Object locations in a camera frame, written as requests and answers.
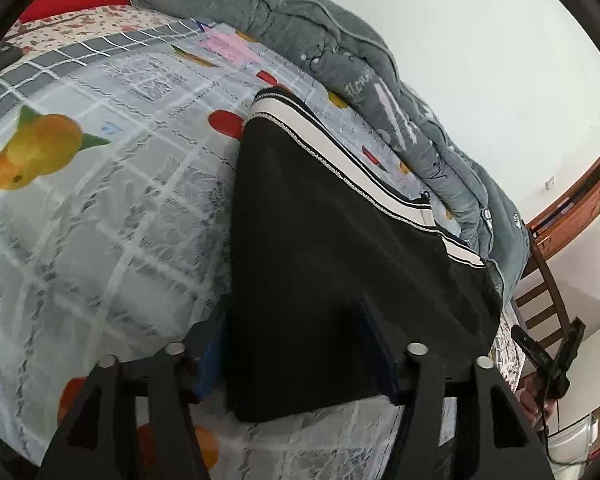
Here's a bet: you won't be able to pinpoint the person's right hand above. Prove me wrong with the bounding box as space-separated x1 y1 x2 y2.
520 374 550 423

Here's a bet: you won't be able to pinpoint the black cable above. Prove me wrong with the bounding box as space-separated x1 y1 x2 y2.
539 400 588 467

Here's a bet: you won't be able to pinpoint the fruit print plastic sheet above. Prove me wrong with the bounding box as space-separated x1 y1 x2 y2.
0 17 481 480

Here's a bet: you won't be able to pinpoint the brown wooden door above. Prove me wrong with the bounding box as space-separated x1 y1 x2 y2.
527 152 600 257

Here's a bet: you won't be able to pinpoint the floral bed sheet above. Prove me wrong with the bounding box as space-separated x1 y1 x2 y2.
2 4 531 396

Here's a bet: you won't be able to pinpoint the grey floral quilt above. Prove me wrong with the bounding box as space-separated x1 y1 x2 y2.
77 0 531 306

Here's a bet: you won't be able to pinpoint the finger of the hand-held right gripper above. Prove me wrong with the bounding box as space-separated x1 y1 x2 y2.
511 326 557 377
554 317 586 403

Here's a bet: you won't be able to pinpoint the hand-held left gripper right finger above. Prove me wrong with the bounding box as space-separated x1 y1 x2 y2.
352 297 556 480

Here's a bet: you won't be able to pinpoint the black pants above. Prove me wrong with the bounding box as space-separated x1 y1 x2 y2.
225 87 503 423

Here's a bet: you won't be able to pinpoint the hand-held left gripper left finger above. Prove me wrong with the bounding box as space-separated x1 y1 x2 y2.
37 310 227 480

